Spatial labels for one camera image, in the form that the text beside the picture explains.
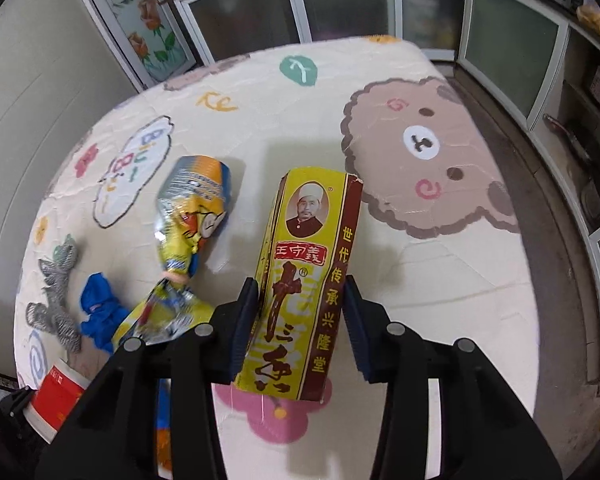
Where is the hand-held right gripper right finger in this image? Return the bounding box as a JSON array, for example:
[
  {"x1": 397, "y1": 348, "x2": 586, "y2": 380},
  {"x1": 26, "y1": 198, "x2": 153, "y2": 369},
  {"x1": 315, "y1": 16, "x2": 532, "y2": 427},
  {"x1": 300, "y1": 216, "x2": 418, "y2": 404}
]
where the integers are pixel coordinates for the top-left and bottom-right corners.
[{"x1": 344, "y1": 274, "x2": 563, "y2": 480}]

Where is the grey steel wool scrubber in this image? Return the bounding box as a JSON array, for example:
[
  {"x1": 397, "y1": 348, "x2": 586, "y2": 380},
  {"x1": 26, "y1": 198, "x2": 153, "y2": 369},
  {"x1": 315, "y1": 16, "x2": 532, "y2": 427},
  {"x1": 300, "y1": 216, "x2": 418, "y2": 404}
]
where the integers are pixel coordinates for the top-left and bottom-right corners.
[{"x1": 26, "y1": 234, "x2": 83, "y2": 353}]

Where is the side frosted glass cabinet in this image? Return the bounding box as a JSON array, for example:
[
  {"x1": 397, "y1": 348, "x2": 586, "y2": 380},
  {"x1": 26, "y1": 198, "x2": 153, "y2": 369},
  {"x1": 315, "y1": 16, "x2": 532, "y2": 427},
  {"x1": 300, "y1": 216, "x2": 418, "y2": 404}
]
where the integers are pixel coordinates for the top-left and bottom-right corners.
[{"x1": 455, "y1": 0, "x2": 600, "y2": 386}]

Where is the printed bear blanket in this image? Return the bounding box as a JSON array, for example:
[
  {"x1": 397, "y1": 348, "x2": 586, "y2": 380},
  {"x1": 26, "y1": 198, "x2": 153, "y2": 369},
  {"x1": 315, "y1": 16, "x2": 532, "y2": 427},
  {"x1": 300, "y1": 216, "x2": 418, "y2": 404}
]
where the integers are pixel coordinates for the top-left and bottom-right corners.
[{"x1": 14, "y1": 35, "x2": 538, "y2": 480}]

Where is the red and white paper cup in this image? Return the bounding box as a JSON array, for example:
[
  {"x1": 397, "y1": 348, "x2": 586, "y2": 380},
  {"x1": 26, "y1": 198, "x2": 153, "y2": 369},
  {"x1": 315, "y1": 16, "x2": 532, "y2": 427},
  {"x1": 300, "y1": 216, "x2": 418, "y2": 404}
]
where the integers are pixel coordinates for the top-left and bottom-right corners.
[{"x1": 22, "y1": 357, "x2": 88, "y2": 443}]

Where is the floral frosted glass door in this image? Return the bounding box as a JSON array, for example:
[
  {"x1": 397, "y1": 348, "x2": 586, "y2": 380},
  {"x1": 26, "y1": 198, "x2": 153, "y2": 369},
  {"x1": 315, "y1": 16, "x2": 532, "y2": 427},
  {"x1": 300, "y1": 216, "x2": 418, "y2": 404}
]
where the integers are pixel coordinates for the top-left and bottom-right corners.
[{"x1": 72, "y1": 0, "x2": 198, "y2": 92}]

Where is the yellow and blue snack bag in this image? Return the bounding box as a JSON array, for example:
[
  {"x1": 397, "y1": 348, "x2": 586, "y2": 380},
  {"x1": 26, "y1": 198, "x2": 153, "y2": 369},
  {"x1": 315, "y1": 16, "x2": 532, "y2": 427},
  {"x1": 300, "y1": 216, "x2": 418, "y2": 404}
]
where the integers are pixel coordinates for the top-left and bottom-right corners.
[{"x1": 111, "y1": 156, "x2": 231, "y2": 478}]

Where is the yellow spice box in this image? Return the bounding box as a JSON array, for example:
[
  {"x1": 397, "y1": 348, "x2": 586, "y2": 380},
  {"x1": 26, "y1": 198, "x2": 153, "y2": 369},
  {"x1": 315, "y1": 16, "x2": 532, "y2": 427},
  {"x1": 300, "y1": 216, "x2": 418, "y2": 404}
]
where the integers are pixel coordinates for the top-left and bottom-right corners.
[{"x1": 232, "y1": 167, "x2": 365, "y2": 403}]

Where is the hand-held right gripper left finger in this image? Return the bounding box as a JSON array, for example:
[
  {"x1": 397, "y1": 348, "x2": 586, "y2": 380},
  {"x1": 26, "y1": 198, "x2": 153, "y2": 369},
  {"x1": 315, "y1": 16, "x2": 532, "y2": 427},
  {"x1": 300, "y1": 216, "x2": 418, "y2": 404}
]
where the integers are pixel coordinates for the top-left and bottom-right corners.
[{"x1": 35, "y1": 277, "x2": 261, "y2": 480}]

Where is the long frosted glass cabinet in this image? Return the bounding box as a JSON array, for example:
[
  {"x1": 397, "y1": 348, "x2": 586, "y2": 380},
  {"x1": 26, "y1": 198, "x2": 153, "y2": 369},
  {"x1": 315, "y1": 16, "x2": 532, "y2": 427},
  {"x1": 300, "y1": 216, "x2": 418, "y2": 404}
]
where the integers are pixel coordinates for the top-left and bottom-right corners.
[{"x1": 172, "y1": 0, "x2": 466, "y2": 66}]

